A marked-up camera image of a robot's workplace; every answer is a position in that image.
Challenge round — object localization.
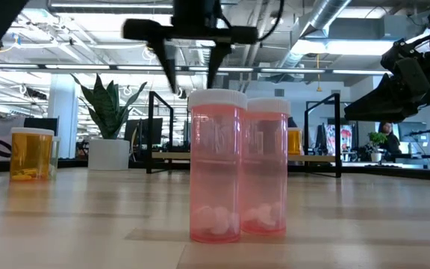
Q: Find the wooden shelf with black legs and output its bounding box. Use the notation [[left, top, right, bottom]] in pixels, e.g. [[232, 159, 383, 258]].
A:
[[146, 90, 343, 179]]

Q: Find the orange pill bottle white cap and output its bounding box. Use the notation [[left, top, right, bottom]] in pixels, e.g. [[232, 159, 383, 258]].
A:
[[287, 127, 303, 155], [9, 127, 55, 183]]

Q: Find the dark desk monitor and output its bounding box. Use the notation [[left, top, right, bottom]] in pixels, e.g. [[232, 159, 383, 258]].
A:
[[124, 117, 163, 146]]

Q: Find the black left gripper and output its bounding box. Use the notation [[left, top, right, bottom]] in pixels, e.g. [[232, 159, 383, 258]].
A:
[[122, 14, 260, 95]]

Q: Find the pink pill bottle white cap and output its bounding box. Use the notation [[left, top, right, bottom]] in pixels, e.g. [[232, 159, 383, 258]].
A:
[[241, 97, 292, 236], [187, 88, 249, 244]]

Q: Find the black partition panel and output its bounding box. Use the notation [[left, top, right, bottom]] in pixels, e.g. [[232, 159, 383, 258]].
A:
[[23, 117, 59, 131]]

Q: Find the small potted plant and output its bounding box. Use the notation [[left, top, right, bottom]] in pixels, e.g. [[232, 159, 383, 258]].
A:
[[367, 131, 387, 163]]

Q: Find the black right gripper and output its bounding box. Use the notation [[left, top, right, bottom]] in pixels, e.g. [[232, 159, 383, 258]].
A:
[[343, 39, 430, 124]]

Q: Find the black metal rack frame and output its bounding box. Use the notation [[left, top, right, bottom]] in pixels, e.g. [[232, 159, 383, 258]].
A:
[[306, 99, 360, 161]]

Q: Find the colourful wall poster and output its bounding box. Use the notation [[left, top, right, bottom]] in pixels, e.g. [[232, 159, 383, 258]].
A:
[[326, 124, 353, 152]]

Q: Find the black aluminium table frame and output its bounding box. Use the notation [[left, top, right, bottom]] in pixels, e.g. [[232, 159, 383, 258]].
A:
[[0, 158, 430, 183]]

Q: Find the ceiling light strip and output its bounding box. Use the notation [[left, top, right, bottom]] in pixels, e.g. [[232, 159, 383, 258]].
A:
[[116, 65, 166, 71], [332, 69, 390, 75]]

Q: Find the white hanging cloth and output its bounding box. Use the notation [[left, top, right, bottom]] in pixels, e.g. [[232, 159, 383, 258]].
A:
[[0, 115, 25, 158]]

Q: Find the person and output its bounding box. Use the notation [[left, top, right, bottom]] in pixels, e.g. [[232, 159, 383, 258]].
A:
[[377, 121, 402, 155]]

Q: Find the grey wall monitor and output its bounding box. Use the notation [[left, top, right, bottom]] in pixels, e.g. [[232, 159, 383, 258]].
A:
[[397, 121, 429, 143]]

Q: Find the snake plant in white pot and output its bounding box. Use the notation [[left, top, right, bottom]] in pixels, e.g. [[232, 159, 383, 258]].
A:
[[71, 72, 149, 172]]

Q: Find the large ceiling light panel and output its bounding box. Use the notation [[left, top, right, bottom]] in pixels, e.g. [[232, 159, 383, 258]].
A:
[[293, 39, 399, 57]]

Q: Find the white building column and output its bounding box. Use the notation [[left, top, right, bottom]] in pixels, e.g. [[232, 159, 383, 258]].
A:
[[47, 72, 78, 160]]

